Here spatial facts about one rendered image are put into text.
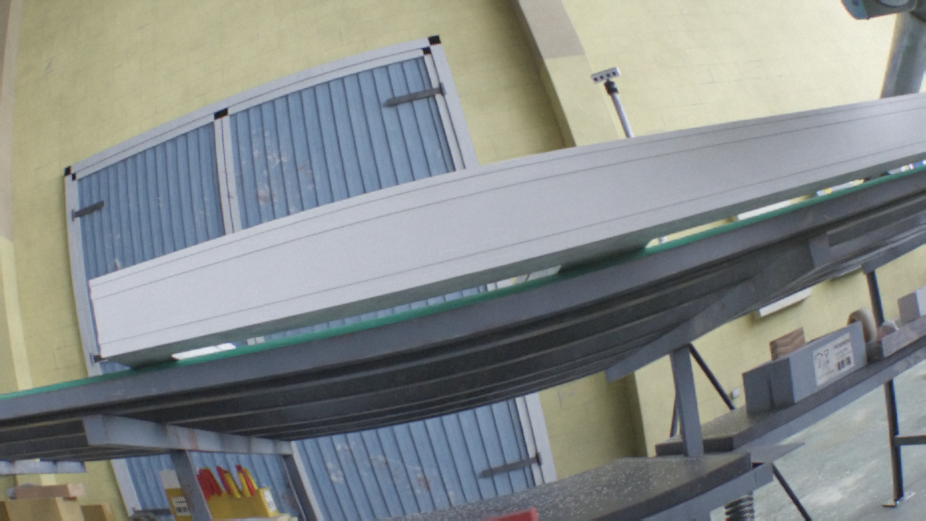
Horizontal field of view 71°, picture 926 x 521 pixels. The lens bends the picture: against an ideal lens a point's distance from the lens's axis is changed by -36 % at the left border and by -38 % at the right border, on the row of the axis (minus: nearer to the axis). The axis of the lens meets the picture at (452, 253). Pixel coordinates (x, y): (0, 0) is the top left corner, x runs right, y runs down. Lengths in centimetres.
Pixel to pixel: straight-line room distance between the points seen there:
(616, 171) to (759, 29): 831
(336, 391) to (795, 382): 91
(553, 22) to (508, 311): 704
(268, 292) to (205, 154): 717
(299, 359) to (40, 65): 884
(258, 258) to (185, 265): 7
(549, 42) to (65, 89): 511
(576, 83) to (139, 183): 393
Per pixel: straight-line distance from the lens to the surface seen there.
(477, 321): 73
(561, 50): 761
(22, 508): 195
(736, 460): 117
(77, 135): 866
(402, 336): 73
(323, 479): 726
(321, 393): 98
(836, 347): 165
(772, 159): 76
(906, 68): 133
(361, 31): 809
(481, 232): 68
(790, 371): 159
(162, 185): 789
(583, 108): 742
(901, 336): 171
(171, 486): 207
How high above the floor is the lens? 75
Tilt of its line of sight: 11 degrees up
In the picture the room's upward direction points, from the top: 15 degrees counter-clockwise
